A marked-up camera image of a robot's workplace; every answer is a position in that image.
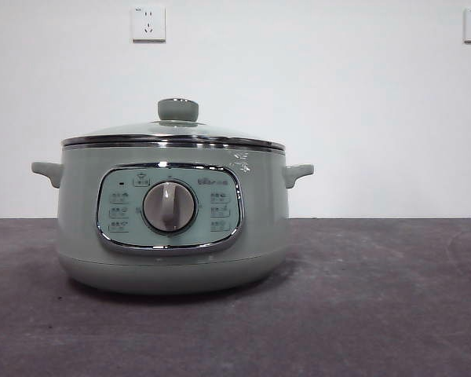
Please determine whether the glass lid with green knob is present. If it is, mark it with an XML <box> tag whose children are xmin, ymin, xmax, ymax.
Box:
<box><xmin>60</xmin><ymin>97</ymin><xmax>287</xmax><ymax>152</ymax></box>

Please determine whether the green electric cooking pot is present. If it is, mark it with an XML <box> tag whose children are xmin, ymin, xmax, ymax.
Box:
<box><xmin>31</xmin><ymin>136</ymin><xmax>316</xmax><ymax>296</ymax></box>

